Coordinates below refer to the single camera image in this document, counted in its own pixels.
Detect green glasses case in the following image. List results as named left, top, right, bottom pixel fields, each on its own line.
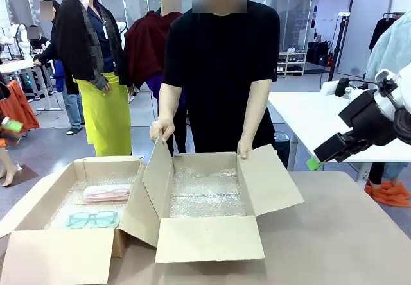
left=58, top=210, right=121, bottom=230

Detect black tripod stand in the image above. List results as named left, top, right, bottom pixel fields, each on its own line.
left=326, top=12, right=353, bottom=91

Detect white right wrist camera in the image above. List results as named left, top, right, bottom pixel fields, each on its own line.
left=322, top=77, right=351, bottom=97

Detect person's left forearm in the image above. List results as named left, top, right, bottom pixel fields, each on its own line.
left=240, top=98, right=270, bottom=143

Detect brown cardboard box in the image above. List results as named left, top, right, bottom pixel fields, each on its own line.
left=143, top=135, right=305, bottom=264
left=0, top=155, right=161, bottom=285

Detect orange cloth on floor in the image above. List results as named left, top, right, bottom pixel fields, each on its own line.
left=364, top=180, right=411, bottom=209

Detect black luggage bags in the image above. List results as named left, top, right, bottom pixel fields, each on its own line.
left=306, top=40, right=332, bottom=68

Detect beige mannequin foot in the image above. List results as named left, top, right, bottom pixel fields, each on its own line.
left=0, top=161, right=23, bottom=188

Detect mannequin with maroon cloak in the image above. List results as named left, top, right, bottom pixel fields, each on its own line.
left=124, top=0, right=187, bottom=157

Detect person's right hand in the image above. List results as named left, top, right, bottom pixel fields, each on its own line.
left=149, top=117, right=176, bottom=144

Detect white background desk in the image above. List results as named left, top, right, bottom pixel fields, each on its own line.
left=0, top=57, right=62, bottom=112

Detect person in black t-shirt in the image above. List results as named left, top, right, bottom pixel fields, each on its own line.
left=162, top=0, right=281, bottom=154

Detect pink glasses case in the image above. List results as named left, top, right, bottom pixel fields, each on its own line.
left=83, top=184, right=133, bottom=203

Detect white shoe shelf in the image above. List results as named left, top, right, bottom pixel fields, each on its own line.
left=276, top=45, right=308, bottom=77

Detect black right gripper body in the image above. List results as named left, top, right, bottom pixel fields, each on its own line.
left=338, top=89, right=411, bottom=147

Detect dark blue plastic stool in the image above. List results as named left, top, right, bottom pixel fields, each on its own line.
left=274, top=130, right=292, bottom=171

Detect person's left hand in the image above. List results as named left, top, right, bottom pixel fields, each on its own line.
left=236, top=139, right=256, bottom=160

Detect brown floor mat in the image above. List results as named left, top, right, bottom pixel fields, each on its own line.
left=0, top=164, right=40, bottom=187

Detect seated person in black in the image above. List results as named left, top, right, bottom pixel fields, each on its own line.
left=27, top=24, right=53, bottom=56

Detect orange hanging garment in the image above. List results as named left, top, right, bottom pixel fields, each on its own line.
left=0, top=78, right=41, bottom=139

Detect mannequin with yellow apron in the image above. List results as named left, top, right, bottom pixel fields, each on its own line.
left=54, top=0, right=142, bottom=157

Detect white side table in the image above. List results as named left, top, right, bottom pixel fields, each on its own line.
left=268, top=91, right=411, bottom=180

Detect clothes rack with dark garments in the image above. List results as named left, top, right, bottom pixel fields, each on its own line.
left=368, top=12, right=406, bottom=52

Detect person in black jacket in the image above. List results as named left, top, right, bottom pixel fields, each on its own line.
left=33, top=0, right=86, bottom=137

